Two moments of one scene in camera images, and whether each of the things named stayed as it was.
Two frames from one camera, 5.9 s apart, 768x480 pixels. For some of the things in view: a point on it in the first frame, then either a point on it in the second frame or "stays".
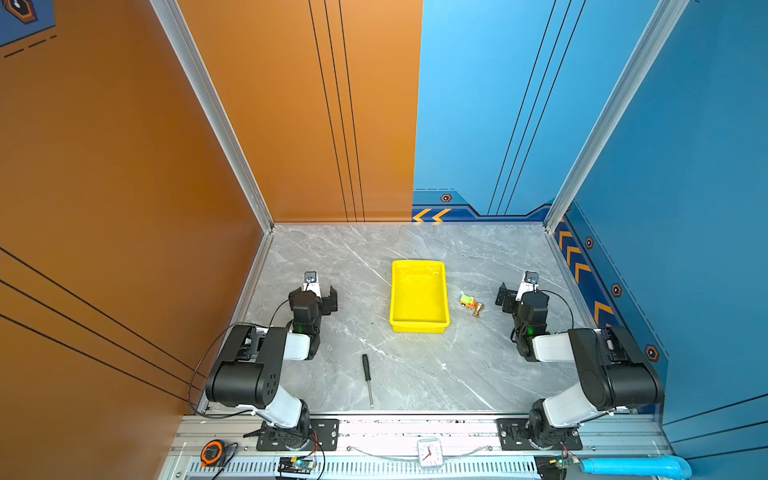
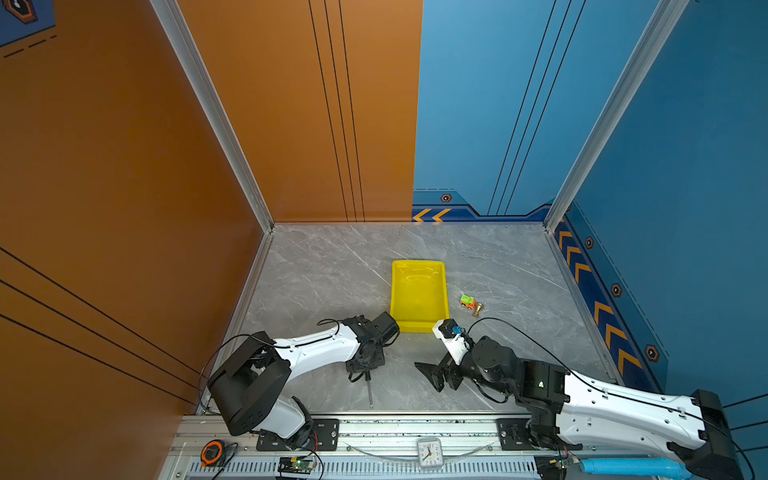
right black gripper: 510,299 → 436,373
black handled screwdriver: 367,376 stays
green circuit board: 296,464 stays
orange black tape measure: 211,452 stays
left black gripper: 328,303 → 361,369
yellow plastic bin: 419,297 stays
